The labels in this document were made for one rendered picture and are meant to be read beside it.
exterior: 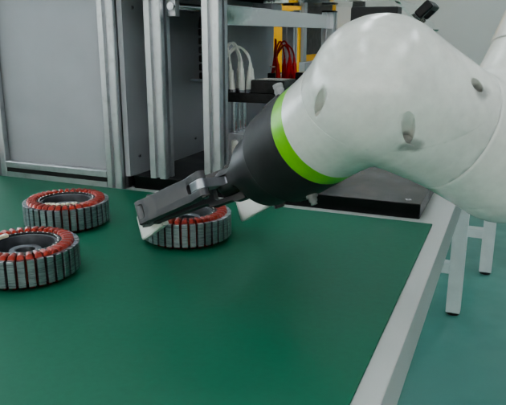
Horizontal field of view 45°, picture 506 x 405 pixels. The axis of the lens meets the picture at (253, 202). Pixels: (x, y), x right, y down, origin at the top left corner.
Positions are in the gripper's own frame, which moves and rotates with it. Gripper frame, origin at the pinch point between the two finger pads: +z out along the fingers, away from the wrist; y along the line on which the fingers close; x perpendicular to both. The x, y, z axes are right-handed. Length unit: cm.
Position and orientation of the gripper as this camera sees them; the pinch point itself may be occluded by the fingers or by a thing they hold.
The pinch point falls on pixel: (197, 216)
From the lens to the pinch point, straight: 74.6
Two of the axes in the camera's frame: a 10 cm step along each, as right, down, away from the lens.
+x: 2.7, 9.5, -1.8
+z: -4.7, 2.9, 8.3
